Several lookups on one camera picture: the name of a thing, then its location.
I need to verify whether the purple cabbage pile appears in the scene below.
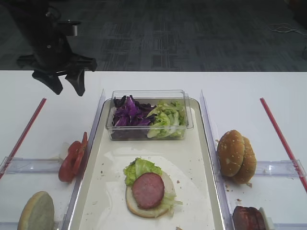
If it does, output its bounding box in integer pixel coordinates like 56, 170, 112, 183
111, 95, 156, 140

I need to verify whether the white pusher behind patties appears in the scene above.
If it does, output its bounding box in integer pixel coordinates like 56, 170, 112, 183
259, 207, 275, 230

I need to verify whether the white serving tray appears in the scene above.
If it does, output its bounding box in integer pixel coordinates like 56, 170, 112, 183
70, 100, 223, 230

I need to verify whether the right clear rail holder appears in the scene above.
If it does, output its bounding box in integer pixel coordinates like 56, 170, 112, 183
254, 160, 307, 178

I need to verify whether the round meat slice on bun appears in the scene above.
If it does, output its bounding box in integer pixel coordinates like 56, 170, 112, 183
132, 172, 165, 209

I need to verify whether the left red strip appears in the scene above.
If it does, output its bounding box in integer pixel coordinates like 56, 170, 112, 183
0, 98, 47, 178

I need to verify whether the left clear rail holder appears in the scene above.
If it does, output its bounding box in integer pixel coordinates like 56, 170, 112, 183
0, 157, 61, 174

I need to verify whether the rear sesame bun top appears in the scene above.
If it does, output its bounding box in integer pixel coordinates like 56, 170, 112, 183
232, 137, 257, 184

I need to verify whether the sesame bun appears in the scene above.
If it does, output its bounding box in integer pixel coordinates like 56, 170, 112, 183
232, 137, 257, 184
217, 130, 245, 177

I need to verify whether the white cable on floor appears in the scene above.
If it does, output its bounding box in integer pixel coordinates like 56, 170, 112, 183
268, 23, 307, 37

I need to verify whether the green lettuce pile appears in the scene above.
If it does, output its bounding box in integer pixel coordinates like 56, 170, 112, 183
146, 101, 187, 139

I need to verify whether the clear plastic salad container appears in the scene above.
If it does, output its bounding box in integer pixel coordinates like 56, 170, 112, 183
106, 90, 194, 140

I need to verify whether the pale bun half left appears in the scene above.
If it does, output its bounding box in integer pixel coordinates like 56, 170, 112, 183
17, 191, 55, 230

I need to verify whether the dark meat patties right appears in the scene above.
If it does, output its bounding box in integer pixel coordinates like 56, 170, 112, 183
232, 206, 266, 230

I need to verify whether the lettuce leaf on bun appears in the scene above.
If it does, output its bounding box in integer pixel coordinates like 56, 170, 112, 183
123, 158, 183, 216

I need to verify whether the front sesame bun top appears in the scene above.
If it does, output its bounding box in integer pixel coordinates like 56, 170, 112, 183
217, 130, 245, 177

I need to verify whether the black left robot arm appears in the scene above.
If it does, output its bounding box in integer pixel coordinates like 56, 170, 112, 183
0, 0, 97, 96

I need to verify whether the red strip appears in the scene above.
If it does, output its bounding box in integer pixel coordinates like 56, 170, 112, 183
260, 97, 307, 191
0, 98, 47, 178

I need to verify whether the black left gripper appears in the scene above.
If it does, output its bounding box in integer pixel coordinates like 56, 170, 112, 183
16, 20, 97, 96

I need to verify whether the bottom bun on tray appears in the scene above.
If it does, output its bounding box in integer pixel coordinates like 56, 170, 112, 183
126, 172, 182, 218

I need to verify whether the white pusher behind tomatoes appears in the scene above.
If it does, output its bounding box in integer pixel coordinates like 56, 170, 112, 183
50, 142, 70, 161

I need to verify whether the clear rail holder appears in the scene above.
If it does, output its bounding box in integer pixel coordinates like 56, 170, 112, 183
254, 160, 307, 178
0, 157, 61, 174

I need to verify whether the right red strip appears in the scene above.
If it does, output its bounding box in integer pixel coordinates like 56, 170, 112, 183
260, 97, 307, 191

